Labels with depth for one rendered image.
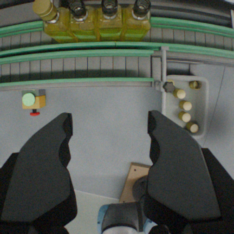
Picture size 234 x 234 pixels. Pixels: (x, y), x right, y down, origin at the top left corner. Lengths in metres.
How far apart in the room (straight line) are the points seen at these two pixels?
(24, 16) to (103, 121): 0.48
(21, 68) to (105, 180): 0.54
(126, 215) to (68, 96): 0.47
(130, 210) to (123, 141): 0.27
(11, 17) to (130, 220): 0.78
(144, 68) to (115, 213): 0.46
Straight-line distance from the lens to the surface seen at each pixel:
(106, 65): 0.58
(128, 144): 0.75
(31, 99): 0.67
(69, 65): 0.60
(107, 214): 0.65
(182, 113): 0.72
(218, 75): 0.84
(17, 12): 0.71
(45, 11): 0.35
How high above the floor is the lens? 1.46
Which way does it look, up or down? 80 degrees down
